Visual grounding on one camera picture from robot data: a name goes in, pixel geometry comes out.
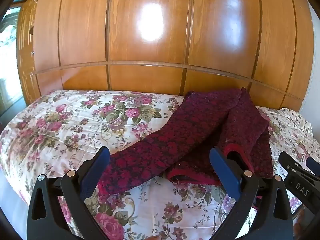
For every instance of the window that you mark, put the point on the window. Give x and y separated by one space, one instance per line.
7 42

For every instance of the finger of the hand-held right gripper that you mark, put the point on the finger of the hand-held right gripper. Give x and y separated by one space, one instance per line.
314 167
297 183

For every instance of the floral bedspread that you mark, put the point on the floral bedspread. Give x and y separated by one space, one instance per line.
62 130

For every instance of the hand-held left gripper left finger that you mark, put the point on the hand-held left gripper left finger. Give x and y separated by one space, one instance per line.
96 170

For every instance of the wooden wardrobe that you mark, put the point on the wooden wardrobe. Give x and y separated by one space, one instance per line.
150 80

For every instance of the red floral knit pants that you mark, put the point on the red floral knit pants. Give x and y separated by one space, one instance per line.
187 125

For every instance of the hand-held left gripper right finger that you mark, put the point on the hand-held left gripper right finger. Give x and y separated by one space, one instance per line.
225 167

